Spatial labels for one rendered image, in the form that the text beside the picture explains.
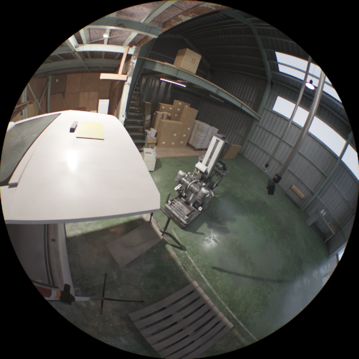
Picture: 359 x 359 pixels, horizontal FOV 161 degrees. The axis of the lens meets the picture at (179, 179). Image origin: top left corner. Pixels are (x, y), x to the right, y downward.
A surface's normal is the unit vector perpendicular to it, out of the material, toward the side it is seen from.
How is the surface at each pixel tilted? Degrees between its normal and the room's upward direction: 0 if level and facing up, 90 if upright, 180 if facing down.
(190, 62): 90
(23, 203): 11
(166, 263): 0
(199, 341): 0
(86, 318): 0
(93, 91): 90
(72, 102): 90
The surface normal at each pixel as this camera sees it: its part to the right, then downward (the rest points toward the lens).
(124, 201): 0.45, -0.74
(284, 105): -0.80, 0.15
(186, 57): 0.54, 0.62
